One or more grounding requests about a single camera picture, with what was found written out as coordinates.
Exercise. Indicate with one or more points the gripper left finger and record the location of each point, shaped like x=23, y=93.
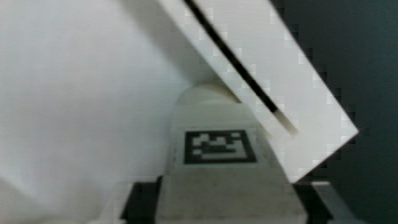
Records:
x=139, y=207

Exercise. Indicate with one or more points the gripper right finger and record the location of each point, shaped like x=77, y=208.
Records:
x=324, y=204

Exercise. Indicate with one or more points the white table leg with tag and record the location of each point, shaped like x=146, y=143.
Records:
x=224, y=184

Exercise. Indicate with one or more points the white square tabletop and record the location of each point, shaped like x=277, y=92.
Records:
x=96, y=66

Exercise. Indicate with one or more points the white U-shaped obstacle fence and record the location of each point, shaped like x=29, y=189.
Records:
x=279, y=83

